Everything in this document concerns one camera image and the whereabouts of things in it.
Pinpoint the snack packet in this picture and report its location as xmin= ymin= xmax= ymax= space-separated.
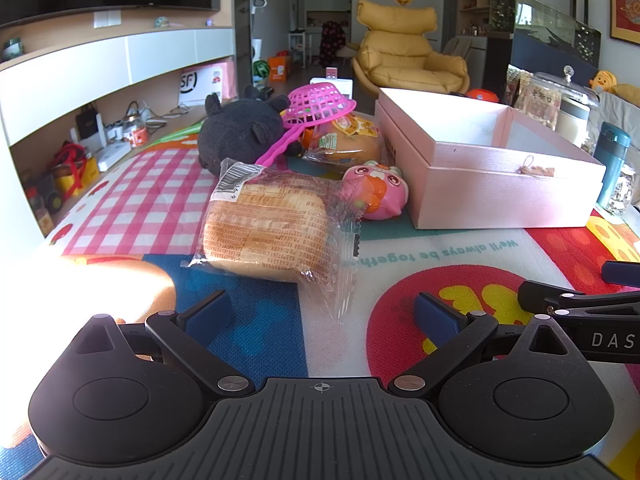
xmin=505 ymin=65 xmax=533 ymax=111

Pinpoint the pink squishy toy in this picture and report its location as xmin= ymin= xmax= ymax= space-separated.
xmin=341 ymin=160 xmax=411 ymax=221

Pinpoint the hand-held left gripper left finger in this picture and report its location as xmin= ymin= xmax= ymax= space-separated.
xmin=70 ymin=289 xmax=257 ymax=396

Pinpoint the packaged bun with yellow label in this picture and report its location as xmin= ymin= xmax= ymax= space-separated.
xmin=301 ymin=114 xmax=388 ymax=166

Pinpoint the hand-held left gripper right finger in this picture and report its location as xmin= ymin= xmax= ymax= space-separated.
xmin=387 ymin=291 xmax=576 ymax=395

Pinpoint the small paper tag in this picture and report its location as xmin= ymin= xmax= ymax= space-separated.
xmin=517 ymin=156 xmax=556 ymax=179

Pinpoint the teal thermos bottle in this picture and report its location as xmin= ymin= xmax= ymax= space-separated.
xmin=595 ymin=121 xmax=632 ymax=208

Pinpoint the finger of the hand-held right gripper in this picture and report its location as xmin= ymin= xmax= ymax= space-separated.
xmin=601 ymin=260 xmax=640 ymax=286
xmin=517 ymin=280 xmax=640 ymax=319

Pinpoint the orange bag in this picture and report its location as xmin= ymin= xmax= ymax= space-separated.
xmin=268 ymin=55 xmax=291 ymax=83

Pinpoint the white router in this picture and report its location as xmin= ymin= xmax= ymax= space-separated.
xmin=96 ymin=142 xmax=132 ymax=172

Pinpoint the red framed picture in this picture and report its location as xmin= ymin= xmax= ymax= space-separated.
xmin=607 ymin=0 xmax=640 ymax=43

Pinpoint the white shelf trolley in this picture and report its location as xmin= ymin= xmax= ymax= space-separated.
xmin=289 ymin=30 xmax=321 ymax=69

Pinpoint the black red dotted cloth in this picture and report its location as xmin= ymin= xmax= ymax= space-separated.
xmin=320 ymin=21 xmax=347 ymax=66

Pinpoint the small clear glass jar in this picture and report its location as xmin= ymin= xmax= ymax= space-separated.
xmin=606 ymin=167 xmax=639 ymax=217

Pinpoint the packaged sliced bread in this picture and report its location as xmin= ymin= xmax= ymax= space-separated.
xmin=181 ymin=158 xmax=362 ymax=325

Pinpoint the black plush toy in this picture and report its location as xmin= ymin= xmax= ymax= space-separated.
xmin=197 ymin=86 xmax=303 ymax=177

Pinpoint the pink white courier box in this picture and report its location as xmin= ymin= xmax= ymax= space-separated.
xmin=177 ymin=61 xmax=236 ymax=106

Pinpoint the white television cabinet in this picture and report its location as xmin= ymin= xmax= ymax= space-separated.
xmin=0 ymin=27 xmax=238 ymax=241

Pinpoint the glass aquarium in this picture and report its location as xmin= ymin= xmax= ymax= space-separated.
xmin=489 ymin=0 xmax=601 ymax=68

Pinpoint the pink plastic strainer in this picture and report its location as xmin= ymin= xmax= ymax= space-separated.
xmin=254 ymin=82 xmax=357 ymax=167

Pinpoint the yellow plush toy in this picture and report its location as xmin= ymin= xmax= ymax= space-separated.
xmin=589 ymin=70 xmax=619 ymax=94

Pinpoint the small white device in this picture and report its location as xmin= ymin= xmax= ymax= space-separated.
xmin=310 ymin=67 xmax=355 ymax=101

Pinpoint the colourful printed play mat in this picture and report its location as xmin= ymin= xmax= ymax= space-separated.
xmin=0 ymin=110 xmax=640 ymax=480

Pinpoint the glass jar with lid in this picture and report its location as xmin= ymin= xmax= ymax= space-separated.
xmin=530 ymin=66 xmax=600 ymax=148

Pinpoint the yellow leather armchair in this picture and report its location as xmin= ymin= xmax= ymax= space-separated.
xmin=350 ymin=0 xmax=471 ymax=96

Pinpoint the pink cardboard box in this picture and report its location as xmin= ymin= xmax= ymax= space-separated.
xmin=375 ymin=86 xmax=607 ymax=230

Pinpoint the white standing fan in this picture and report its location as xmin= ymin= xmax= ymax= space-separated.
xmin=250 ymin=0 xmax=269 ymax=61

